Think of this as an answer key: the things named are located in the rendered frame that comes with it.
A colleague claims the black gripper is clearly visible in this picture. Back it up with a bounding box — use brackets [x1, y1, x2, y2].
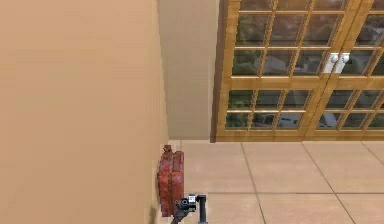
[170, 198, 190, 224]

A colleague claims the red fuel tank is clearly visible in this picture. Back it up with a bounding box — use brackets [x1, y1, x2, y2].
[156, 144, 186, 218]

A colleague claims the wooden glazed room door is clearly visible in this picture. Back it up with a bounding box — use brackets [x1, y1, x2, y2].
[303, 0, 384, 142]
[209, 0, 365, 144]

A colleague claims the white door handle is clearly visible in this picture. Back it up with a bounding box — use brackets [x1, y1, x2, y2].
[336, 52, 351, 74]
[323, 52, 339, 75]

